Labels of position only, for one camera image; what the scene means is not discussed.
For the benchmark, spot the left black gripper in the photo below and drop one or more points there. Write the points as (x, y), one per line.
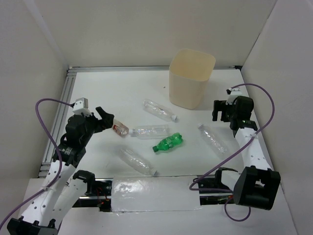
(105, 122)

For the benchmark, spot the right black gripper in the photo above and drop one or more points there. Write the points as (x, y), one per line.
(218, 105)

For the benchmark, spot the red cap sauce bottle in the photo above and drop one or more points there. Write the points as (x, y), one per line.
(119, 128)

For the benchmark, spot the clear bottle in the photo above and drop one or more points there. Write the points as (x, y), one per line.
(137, 162)
(149, 132)
(158, 110)
(213, 140)

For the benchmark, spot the clear bottle front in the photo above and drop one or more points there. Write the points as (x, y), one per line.
(137, 162)

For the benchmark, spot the green plastic bottle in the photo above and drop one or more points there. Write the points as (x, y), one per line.
(168, 143)

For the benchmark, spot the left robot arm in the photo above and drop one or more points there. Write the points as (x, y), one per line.
(64, 184)

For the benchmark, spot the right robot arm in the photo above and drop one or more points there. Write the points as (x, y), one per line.
(257, 185)

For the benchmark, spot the beige plastic bin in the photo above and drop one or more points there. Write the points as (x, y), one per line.
(189, 73)

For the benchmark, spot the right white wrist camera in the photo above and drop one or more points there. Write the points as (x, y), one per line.
(233, 93)

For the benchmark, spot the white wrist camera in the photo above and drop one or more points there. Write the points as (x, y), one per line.
(81, 107)
(233, 93)

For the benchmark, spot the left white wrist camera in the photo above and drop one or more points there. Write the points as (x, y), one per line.
(81, 107)

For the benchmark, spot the back aluminium rail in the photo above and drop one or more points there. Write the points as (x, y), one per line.
(126, 68)

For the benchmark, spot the aluminium rail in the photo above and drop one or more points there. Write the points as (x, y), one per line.
(59, 122)
(126, 68)

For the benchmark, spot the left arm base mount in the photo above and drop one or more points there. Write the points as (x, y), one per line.
(100, 196)

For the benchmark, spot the left aluminium rail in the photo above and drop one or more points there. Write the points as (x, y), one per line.
(59, 122)

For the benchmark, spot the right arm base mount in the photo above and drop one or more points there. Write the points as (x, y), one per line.
(211, 194)

